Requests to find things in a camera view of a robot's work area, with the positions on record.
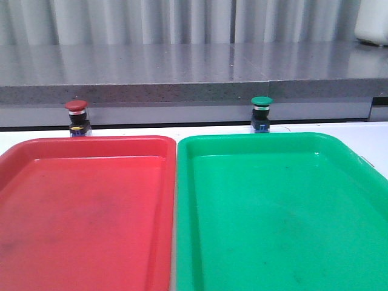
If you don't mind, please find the red plastic tray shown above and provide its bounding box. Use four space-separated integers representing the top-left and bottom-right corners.
1 136 176 290

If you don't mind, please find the grey stone counter slab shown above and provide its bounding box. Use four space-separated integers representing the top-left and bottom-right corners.
1 41 387 107

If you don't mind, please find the white pleated curtain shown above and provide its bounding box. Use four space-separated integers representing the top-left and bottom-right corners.
1 0 360 45

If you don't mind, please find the white container in background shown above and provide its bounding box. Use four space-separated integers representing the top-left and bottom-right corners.
354 0 387 46

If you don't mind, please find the green mushroom push button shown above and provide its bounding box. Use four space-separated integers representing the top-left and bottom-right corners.
251 96 273 133

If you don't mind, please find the red mushroom push button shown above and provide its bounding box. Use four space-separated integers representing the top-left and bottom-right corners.
65 100 92 137

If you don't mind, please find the green plastic tray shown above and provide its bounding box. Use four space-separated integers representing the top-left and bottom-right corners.
176 133 387 290

